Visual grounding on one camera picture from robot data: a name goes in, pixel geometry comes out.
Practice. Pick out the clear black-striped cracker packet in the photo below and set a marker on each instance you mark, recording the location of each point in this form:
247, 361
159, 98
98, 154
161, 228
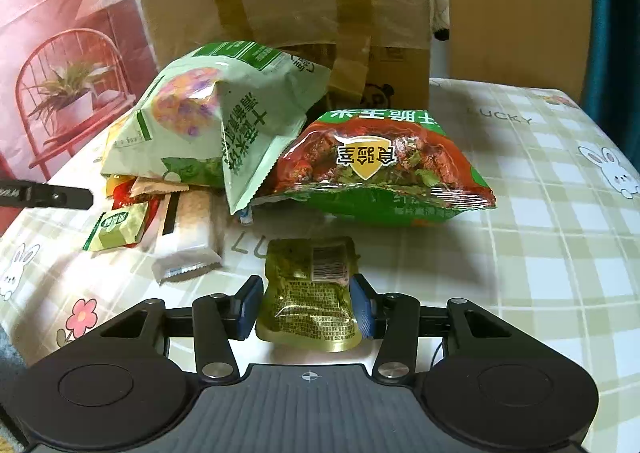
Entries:
192, 233

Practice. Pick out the small green snack packet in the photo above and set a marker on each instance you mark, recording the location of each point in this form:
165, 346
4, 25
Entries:
117, 230

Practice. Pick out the red and green snack bag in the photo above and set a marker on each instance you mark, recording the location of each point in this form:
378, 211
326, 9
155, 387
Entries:
375, 168

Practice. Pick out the orange and white cracker packet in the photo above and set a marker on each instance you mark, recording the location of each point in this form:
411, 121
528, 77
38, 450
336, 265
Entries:
155, 186

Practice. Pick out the large light green snack bag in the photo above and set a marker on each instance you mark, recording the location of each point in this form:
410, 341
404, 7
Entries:
190, 98

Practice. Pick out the teal curtain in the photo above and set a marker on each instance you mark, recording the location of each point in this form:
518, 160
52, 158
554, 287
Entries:
612, 8

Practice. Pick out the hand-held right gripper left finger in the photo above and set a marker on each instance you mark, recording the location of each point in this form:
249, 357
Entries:
250, 305

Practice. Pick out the red foil pouch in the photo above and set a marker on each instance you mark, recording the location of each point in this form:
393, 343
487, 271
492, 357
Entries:
125, 195

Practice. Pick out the olive green foil pouch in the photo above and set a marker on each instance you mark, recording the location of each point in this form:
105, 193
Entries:
305, 303

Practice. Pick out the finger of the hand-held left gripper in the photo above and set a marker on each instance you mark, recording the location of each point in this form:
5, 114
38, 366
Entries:
60, 195

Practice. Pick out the brown wooden panel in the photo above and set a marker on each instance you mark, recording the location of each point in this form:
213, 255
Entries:
515, 8

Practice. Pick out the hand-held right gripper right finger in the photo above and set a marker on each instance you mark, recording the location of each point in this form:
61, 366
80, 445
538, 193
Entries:
361, 305

